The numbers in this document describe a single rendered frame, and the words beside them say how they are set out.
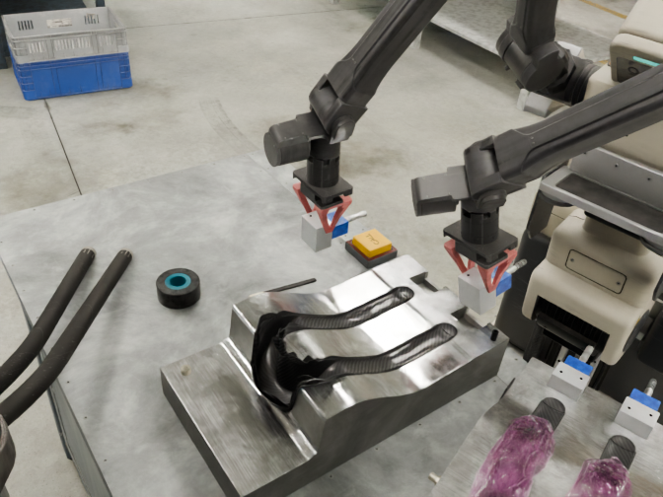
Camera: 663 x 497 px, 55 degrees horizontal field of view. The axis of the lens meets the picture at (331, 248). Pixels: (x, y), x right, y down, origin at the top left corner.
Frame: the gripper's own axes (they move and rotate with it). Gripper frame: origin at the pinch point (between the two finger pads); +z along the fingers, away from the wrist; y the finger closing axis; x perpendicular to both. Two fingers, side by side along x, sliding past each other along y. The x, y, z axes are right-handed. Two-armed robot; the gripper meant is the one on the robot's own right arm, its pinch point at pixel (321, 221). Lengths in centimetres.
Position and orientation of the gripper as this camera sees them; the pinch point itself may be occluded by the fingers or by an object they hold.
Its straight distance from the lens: 117.6
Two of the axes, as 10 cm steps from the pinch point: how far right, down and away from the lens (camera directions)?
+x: 8.2, -3.3, 4.6
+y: 5.7, 5.3, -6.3
